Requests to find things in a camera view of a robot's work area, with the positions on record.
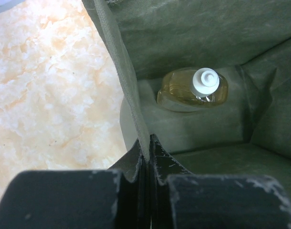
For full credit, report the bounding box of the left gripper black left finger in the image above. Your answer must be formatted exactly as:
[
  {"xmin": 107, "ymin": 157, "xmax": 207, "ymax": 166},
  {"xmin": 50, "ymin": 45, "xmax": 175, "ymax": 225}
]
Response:
[{"xmin": 0, "ymin": 142, "xmax": 148, "ymax": 229}]

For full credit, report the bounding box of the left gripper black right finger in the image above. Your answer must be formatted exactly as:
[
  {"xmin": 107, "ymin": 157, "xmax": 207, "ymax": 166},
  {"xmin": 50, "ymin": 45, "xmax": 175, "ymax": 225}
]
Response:
[{"xmin": 150, "ymin": 135, "xmax": 291, "ymax": 229}]

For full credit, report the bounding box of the amber bottle white cap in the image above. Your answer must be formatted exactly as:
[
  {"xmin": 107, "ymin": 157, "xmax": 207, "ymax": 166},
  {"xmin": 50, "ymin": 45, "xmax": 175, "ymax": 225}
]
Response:
[{"xmin": 157, "ymin": 67, "xmax": 229, "ymax": 113}]

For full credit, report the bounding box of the green canvas bag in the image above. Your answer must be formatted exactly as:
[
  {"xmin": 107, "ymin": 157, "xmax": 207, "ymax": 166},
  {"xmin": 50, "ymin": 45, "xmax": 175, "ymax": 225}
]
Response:
[{"xmin": 83, "ymin": 0, "xmax": 291, "ymax": 199}]

